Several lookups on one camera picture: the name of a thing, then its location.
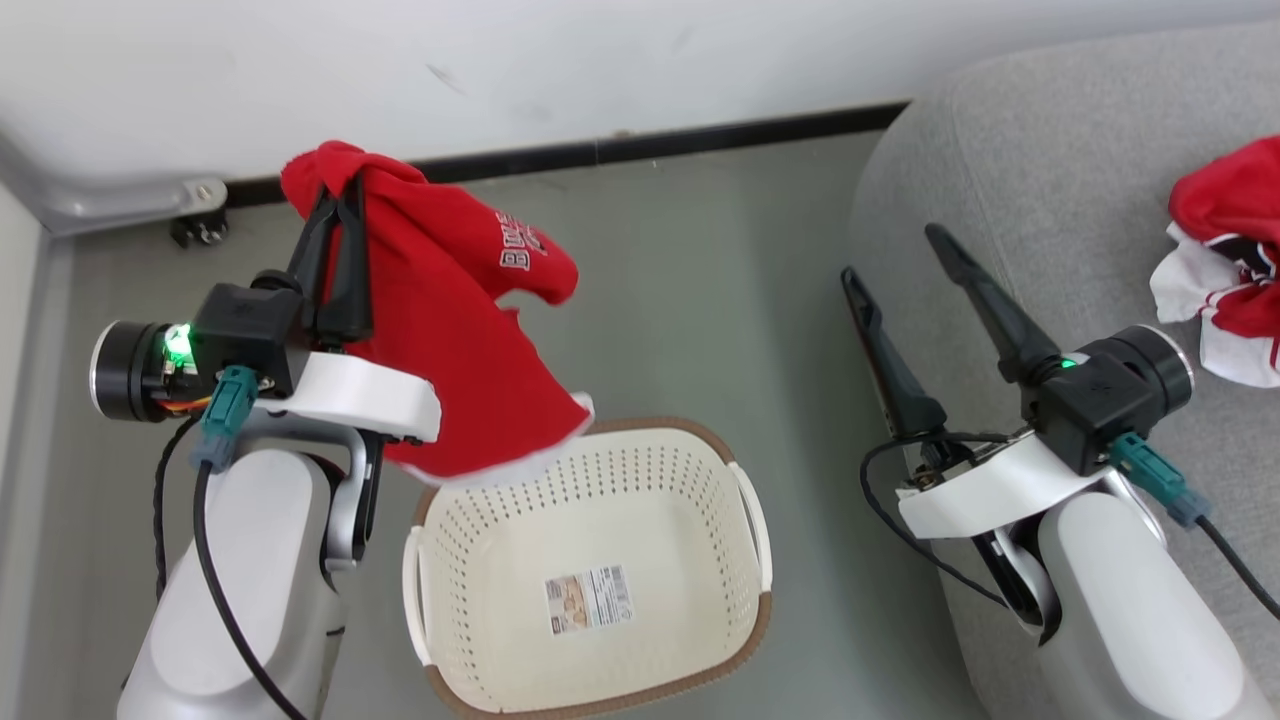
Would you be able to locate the black baseboard strip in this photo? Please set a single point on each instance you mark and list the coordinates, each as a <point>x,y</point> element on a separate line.
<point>700,135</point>

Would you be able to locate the paper label sticker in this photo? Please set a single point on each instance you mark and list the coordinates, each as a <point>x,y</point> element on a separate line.
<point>590,600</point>

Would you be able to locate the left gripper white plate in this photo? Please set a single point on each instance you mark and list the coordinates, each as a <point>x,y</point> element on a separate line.
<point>360,395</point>

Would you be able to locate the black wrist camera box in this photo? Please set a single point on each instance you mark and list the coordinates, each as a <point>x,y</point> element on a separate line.
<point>250,335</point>
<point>1085,410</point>

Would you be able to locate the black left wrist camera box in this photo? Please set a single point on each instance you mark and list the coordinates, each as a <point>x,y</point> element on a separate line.
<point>250,335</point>

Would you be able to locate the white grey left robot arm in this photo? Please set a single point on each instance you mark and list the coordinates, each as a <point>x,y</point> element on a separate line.
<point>250,580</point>

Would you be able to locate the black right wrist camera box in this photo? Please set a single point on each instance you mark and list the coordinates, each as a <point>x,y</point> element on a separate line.
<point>1085,410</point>

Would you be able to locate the red and white striped garment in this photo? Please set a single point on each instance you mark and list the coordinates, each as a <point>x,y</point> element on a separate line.
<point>1230,200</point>

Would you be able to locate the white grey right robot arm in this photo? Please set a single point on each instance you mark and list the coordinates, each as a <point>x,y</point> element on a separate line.
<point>1120,620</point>

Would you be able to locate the red shirt with white lettering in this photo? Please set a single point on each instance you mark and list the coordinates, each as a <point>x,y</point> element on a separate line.
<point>450,330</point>

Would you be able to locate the cream perforated laundry basket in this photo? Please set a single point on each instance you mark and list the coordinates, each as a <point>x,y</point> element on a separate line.
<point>600,500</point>

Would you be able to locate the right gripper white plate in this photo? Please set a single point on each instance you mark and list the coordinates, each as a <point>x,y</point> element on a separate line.
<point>980,495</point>

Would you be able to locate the grey fabric sofa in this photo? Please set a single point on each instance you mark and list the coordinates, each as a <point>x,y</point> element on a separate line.
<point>1050,150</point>

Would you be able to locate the small black caster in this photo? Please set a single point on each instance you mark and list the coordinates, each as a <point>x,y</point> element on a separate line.
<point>197,232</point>

